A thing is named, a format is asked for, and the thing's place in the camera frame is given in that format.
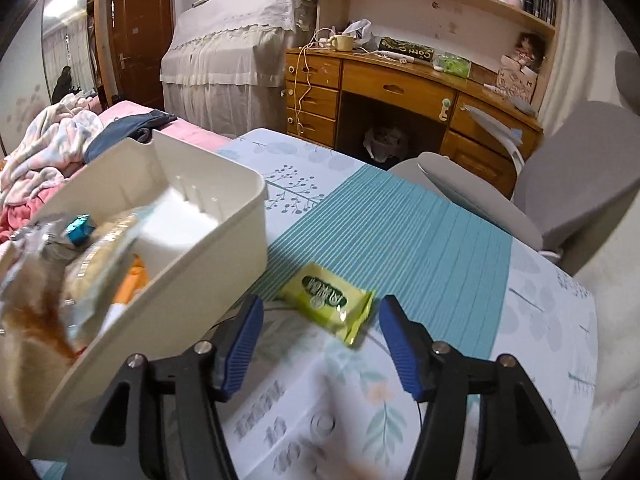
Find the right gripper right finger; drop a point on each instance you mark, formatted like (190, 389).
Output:
(488, 410)

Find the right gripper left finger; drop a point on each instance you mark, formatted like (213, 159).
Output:
(159, 420)

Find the orange white oat bar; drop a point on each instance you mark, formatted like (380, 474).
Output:
(134, 281)

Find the green tea snack packet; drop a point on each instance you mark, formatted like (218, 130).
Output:
(331, 302)

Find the blue white snack packet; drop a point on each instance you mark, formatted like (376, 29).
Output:
(79, 230)

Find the white silver snack packet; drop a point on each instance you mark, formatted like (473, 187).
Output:
(37, 249)

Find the clear bag orange cubes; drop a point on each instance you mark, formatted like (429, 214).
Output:
(37, 354)

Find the teal and white tablecloth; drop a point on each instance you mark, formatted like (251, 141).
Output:
(312, 408)

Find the white plastic organizer tray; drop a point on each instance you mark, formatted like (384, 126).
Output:
(199, 264)

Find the pink fleece robe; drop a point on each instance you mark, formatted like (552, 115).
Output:
(15, 217)

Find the grey office chair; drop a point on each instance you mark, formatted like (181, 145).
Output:
(587, 166)

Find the floral white blanket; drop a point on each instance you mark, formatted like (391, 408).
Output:
(52, 148)

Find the pink bed blanket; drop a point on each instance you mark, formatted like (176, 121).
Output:
(131, 174)

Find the navy blue garment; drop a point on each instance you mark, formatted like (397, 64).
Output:
(138, 127)

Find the wooden desk with drawers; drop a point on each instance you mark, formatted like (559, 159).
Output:
(335, 98)

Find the doll on box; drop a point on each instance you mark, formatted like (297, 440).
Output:
(518, 71)

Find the green snack bag on desk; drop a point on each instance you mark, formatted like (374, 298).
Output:
(452, 64)

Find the lace covered piano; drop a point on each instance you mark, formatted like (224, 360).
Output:
(225, 67)

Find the dark corn snack box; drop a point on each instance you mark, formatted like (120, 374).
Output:
(419, 52)

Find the floral cream curtain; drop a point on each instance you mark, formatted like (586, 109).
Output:
(597, 59)

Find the yellow mug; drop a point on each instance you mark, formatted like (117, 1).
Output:
(342, 43)

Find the white plastic bag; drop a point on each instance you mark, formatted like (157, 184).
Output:
(360, 31)

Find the wooden bookshelf hutch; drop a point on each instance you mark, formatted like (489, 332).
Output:
(480, 30)

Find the brown wooden door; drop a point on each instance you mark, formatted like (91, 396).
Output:
(139, 32)

